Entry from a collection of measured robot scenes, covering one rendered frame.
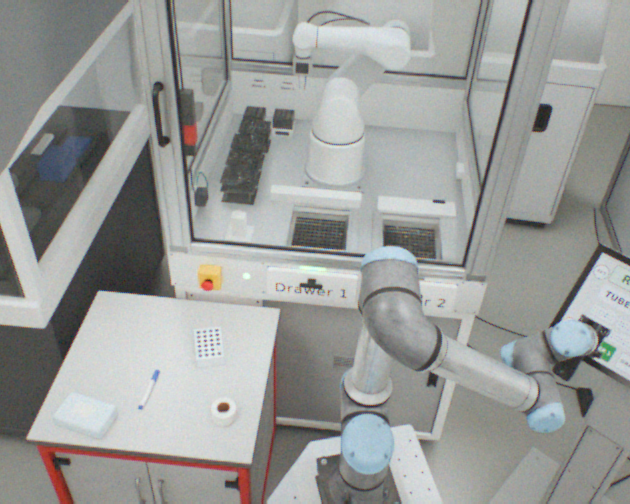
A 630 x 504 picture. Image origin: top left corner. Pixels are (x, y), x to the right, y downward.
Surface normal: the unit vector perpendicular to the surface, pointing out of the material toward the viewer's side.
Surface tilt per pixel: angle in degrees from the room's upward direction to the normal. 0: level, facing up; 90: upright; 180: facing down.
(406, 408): 90
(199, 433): 0
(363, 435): 10
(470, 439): 0
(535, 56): 90
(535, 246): 0
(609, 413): 90
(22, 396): 90
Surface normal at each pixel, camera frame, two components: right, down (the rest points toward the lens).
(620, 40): -0.12, 0.65
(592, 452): -0.68, 0.46
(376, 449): 0.05, -0.62
